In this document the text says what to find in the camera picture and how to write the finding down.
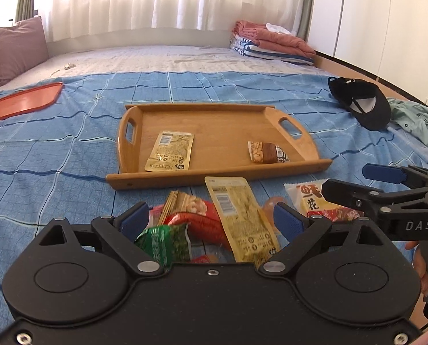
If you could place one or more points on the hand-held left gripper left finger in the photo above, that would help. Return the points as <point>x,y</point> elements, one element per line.
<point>135,220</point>

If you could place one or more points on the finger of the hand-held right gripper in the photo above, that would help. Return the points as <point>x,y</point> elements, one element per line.
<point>354,196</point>
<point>382,172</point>

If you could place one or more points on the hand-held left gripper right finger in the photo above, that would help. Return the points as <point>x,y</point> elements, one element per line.
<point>289,222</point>

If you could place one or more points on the pink jelly cup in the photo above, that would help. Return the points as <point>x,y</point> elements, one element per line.
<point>270,205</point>

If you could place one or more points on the white snack packet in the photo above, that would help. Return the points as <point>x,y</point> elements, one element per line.
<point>311,201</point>

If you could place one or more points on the green snack packet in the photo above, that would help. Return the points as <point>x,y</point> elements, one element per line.
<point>163,244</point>

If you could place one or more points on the large yellow snack packet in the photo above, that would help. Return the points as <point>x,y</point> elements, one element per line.
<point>235,215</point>

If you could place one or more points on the large red snack packet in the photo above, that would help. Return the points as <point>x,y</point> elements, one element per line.
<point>203,228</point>

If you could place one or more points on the small red snack packet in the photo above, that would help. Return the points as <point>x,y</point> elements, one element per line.
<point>203,258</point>

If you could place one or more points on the wooden tray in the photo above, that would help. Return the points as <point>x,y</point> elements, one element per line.
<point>217,129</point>

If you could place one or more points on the person's right hand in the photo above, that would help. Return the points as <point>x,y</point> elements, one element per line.
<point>420,271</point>

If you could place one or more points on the black cap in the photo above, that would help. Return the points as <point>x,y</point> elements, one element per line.
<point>375,111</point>

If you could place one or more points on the teal cloth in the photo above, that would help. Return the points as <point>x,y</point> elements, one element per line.
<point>418,122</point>

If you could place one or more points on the brown nut bar packet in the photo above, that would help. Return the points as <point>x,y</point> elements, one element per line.
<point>264,151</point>

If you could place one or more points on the small yellow snack packet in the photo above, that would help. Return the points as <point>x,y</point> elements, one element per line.
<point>171,151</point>

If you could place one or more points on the blue checked sheet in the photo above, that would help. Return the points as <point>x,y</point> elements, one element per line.
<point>56,158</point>

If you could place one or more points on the white wardrobe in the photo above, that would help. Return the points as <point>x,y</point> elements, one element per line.
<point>379,25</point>

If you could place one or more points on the white printed bedsheet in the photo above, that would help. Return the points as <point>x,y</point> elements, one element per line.
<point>163,59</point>

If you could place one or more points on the orange plastic tray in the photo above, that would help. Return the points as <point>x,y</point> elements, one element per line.
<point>20,102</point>

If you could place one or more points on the folded pink blanket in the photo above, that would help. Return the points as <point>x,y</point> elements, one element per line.
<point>282,41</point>

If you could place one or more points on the small white object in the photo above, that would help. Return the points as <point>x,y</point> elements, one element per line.
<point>69,65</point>

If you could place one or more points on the folded striped blanket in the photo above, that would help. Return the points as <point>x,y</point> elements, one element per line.
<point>257,52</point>

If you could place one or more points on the white cloth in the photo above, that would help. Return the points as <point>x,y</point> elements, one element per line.
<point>277,27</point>

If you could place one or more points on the mauve pillow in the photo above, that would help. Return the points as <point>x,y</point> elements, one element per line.
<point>16,50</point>

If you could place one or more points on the white sheer curtain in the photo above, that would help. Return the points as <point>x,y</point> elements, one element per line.
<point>163,0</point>

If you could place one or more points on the wooden bed frame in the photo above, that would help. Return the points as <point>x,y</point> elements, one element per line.
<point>361,73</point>

